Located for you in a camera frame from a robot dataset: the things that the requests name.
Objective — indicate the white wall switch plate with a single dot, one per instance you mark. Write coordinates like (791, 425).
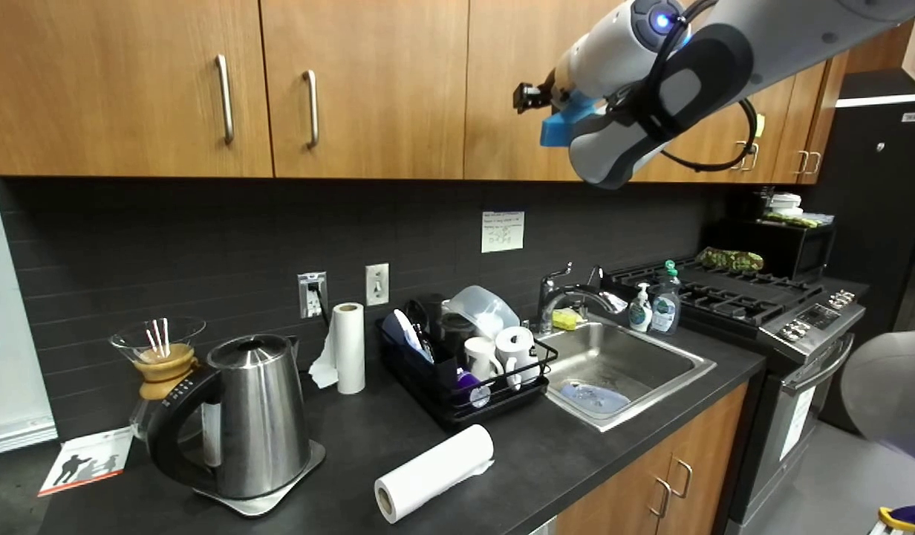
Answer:
(378, 282)

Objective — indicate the chrome faucet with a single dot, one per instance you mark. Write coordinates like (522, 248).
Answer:
(564, 296)

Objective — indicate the clear plastic container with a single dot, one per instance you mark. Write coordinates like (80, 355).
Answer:
(481, 311)

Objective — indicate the yellow sticky note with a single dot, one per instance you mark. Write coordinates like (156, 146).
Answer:
(757, 123)

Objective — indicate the white bowl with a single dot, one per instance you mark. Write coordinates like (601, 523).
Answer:
(785, 204)

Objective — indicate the stainless steel sink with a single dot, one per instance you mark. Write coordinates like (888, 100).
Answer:
(625, 372)

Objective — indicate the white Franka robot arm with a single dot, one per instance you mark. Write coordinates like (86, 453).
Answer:
(772, 48)

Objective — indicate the blue item in sink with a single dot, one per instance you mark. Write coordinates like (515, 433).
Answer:
(591, 398)

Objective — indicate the partly unrolled paper towel roll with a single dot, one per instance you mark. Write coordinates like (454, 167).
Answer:
(347, 346)

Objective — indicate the yellow sponge cloth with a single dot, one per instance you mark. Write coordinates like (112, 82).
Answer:
(567, 318)

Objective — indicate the glass pour-over coffee maker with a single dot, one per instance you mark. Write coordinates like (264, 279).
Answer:
(162, 361)

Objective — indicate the plain white mug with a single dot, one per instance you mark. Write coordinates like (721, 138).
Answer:
(478, 358)

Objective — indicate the clear soap dispenser bottle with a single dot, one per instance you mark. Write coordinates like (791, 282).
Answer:
(638, 317)

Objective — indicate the black dish rack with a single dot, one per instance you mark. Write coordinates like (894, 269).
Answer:
(427, 391)

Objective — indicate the white mug with black print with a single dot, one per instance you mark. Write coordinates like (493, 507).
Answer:
(517, 352)

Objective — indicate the metal electrical outlet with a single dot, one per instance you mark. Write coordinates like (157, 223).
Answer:
(312, 296)

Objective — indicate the stainless steel electric kettle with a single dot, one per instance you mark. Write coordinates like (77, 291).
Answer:
(252, 416)

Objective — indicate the wooden base cabinet door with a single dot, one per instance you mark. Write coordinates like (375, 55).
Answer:
(616, 493)
(720, 446)

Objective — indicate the whiteboard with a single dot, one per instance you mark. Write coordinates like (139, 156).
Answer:
(11, 329)

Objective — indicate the printed booklet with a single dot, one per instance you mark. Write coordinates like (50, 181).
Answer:
(86, 461)

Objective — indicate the blue dish soap bottle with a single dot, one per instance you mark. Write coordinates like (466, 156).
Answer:
(667, 306)

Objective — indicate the purple cup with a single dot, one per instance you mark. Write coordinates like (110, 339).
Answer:
(473, 386)

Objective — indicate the black refrigerator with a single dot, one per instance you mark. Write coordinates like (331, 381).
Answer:
(874, 198)

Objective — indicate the green bumpy object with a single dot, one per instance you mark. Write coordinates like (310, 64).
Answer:
(727, 262)

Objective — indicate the black gas stove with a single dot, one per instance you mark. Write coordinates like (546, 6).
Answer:
(772, 317)

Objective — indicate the white paper note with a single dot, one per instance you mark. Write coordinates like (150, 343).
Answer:
(502, 233)

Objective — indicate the white paper towel roll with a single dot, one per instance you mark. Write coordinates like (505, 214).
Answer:
(430, 477)

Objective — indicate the black countertop oven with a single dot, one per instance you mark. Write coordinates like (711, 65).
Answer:
(772, 253)

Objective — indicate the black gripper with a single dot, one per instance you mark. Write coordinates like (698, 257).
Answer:
(549, 92)

